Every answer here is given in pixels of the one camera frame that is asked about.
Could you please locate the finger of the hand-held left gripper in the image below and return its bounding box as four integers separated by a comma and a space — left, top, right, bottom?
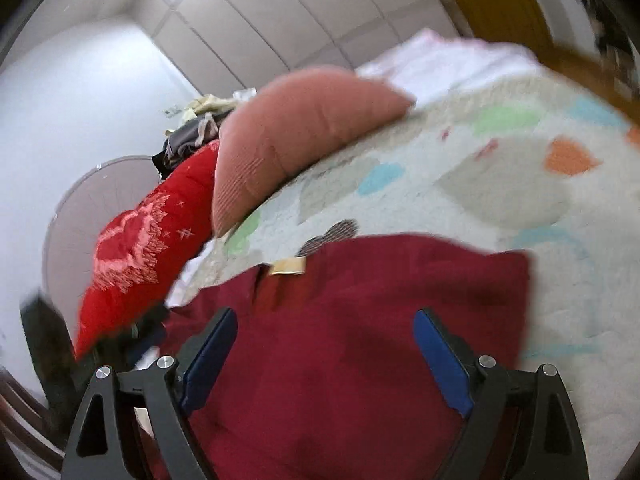
102, 310, 168, 357

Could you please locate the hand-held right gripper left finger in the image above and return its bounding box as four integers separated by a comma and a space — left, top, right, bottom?
60, 307, 239, 480

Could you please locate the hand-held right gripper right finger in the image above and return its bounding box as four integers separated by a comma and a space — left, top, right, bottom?
413, 308, 588, 480

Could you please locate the dark red sweater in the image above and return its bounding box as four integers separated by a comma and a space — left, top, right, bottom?
150, 232, 533, 480

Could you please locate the pile of clothes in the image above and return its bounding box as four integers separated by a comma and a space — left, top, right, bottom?
152, 92, 258, 178

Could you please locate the clothes rack with clothes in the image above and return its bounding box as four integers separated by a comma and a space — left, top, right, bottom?
575, 0, 640, 106

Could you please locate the red embroidered pillow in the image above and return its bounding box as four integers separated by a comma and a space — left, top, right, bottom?
74, 140, 221, 361

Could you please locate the heart patterned blanket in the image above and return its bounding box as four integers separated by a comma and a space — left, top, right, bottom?
170, 77, 640, 480

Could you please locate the pink pillow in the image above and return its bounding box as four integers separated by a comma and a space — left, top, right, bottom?
211, 66, 416, 238

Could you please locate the white bed sheet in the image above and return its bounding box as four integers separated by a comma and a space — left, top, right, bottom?
357, 29, 541, 92

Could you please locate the white wardrobe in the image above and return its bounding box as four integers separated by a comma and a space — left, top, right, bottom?
65, 0, 468, 116

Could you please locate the wooden door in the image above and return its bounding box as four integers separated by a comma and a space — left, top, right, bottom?
430, 0, 556, 61

